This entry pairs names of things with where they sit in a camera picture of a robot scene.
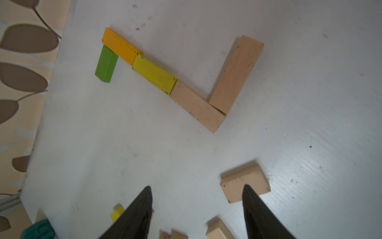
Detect green plastic tool case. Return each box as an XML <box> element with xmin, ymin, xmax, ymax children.
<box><xmin>20</xmin><ymin>219</ymin><xmax>56</xmax><ymax>239</ymax></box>

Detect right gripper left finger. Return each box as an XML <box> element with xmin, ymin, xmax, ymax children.
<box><xmin>99</xmin><ymin>186</ymin><xmax>153</xmax><ymax>239</ymax></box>

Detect wooden block pair upper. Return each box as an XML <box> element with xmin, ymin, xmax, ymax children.
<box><xmin>159</xmin><ymin>231</ymin><xmax>189</xmax><ymax>239</ymax></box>

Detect green block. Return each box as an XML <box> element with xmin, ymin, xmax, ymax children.
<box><xmin>95</xmin><ymin>45</ymin><xmax>118</xmax><ymax>83</ymax></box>

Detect wooden block pair lower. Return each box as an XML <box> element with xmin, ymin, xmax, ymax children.
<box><xmin>206</xmin><ymin>219</ymin><xmax>234</xmax><ymax>239</ymax></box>

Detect yellow block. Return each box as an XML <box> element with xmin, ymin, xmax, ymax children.
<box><xmin>132</xmin><ymin>54</ymin><xmax>178</xmax><ymax>95</ymax></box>
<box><xmin>110</xmin><ymin>206</ymin><xmax>124</xmax><ymax>223</ymax></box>

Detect orange-yellow block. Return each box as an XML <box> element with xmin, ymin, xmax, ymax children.
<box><xmin>102</xmin><ymin>27</ymin><xmax>143</xmax><ymax>66</ymax></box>

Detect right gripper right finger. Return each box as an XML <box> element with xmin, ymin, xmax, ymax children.
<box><xmin>242</xmin><ymin>184</ymin><xmax>294</xmax><ymax>239</ymax></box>

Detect wooden block pair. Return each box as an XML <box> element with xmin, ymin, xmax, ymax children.
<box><xmin>206</xmin><ymin>219</ymin><xmax>234</xmax><ymax>239</ymax></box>
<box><xmin>159</xmin><ymin>231</ymin><xmax>189</xmax><ymax>239</ymax></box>

